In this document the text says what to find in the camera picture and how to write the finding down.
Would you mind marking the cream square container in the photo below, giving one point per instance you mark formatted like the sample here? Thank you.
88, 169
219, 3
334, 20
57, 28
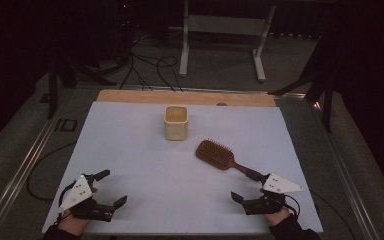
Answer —
176, 131

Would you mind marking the metal floor rail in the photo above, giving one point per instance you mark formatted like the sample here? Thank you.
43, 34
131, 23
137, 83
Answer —
350, 173
20, 173

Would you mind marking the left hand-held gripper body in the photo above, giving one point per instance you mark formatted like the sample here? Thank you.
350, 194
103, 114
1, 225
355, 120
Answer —
76, 195

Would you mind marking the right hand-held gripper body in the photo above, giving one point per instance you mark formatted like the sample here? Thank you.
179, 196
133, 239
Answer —
280, 185

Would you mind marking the person's right hand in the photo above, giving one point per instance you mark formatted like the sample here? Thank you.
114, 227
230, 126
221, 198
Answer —
276, 217

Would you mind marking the white metal desk frame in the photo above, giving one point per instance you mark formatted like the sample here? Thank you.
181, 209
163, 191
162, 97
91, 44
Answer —
226, 25

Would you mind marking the brown wooden hairbrush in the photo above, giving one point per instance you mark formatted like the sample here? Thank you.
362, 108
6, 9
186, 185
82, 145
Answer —
213, 155

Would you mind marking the person's left hand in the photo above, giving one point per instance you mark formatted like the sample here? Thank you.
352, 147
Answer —
73, 225

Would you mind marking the black metal stand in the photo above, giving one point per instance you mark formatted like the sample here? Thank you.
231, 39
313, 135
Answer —
52, 86
326, 100

